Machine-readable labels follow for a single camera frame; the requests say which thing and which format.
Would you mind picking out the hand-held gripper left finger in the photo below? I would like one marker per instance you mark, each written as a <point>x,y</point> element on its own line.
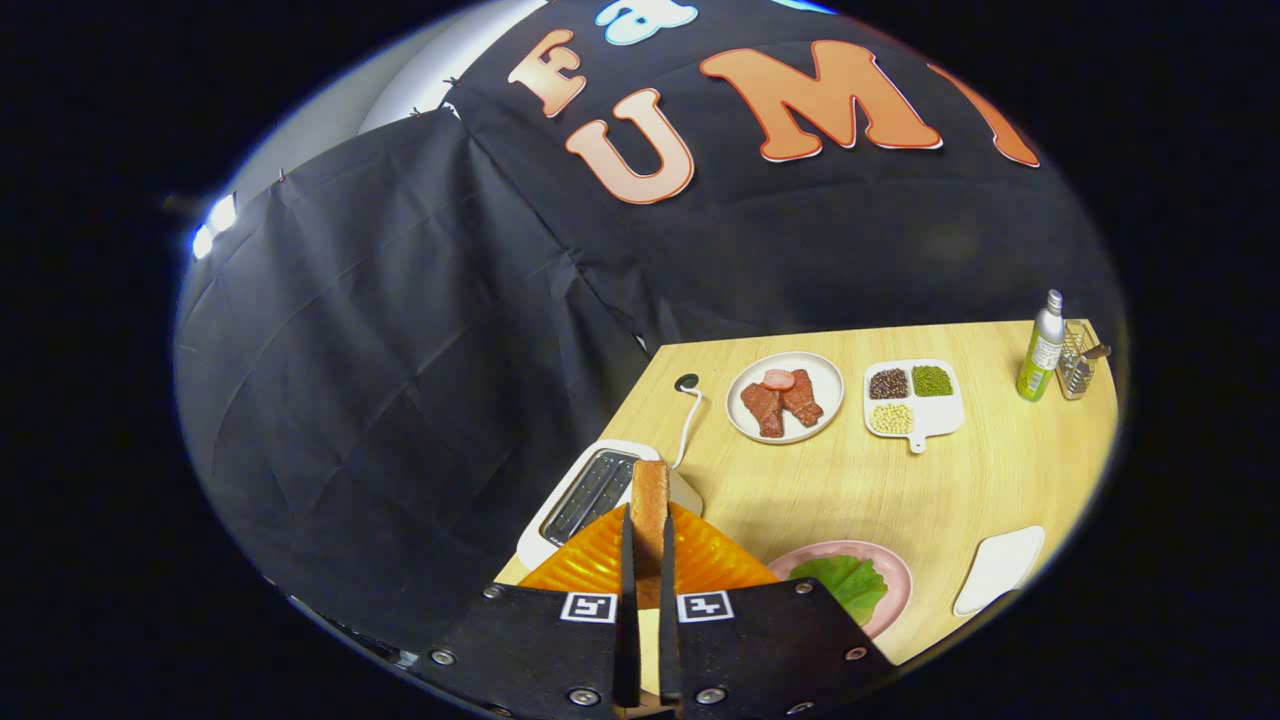
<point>628,600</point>

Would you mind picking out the cream toaster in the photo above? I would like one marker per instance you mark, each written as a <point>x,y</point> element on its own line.
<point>560,520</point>

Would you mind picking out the round white plate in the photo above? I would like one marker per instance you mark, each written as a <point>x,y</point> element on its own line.
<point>825,385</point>

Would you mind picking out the round pink sausage slice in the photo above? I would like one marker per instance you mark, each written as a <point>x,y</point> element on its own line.
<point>778,380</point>

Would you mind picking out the white rectangular plate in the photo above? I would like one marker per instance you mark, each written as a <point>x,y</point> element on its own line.
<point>1000,570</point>

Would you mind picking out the pile of dark beans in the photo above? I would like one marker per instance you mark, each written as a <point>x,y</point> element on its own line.
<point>888,384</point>

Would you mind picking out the pile of green beans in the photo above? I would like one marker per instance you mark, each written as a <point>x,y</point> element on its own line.
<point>931,381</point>

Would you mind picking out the white divided dish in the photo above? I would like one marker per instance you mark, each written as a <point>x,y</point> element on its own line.
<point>945,415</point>

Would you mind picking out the pink round plate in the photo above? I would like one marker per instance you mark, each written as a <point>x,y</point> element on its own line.
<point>895,575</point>

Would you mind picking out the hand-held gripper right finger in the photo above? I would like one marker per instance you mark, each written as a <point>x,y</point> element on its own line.
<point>667,620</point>

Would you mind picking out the green lettuce leaf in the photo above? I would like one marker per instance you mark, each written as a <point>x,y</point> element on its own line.
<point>845,585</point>

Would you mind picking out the metal bottle green label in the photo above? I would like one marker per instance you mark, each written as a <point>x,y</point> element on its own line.
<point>1040,350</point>

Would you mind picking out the black backdrop cloth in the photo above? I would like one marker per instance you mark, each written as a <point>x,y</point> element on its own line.
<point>400,350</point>

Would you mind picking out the bread slice brown crust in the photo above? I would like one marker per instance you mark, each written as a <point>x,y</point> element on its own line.
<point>650,500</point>

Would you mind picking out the pile of yellow beans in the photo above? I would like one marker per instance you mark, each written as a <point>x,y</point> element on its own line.
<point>892,418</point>

